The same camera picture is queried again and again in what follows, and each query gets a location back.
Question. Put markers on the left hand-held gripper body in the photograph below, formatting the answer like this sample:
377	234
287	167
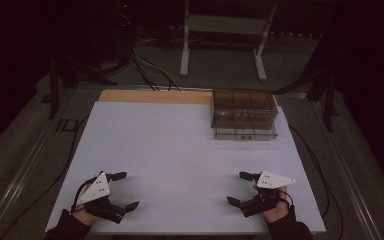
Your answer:
96	191

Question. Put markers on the dark equipment rack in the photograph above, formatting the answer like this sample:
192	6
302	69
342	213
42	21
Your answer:
125	20

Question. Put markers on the white metal stand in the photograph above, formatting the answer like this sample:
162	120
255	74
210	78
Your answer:
226	24

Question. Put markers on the metal floor rail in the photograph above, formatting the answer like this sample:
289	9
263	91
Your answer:
16	180
349	176

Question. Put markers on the person's left hand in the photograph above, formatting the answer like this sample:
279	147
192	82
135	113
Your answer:
82	216

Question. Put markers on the white table mat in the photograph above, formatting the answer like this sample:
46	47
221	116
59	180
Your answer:
180	166

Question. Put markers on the clear plastic drawer box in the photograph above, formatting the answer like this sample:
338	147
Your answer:
244	115

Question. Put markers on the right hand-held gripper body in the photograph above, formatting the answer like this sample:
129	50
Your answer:
270	180

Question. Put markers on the person's right hand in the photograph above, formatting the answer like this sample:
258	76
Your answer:
276	212

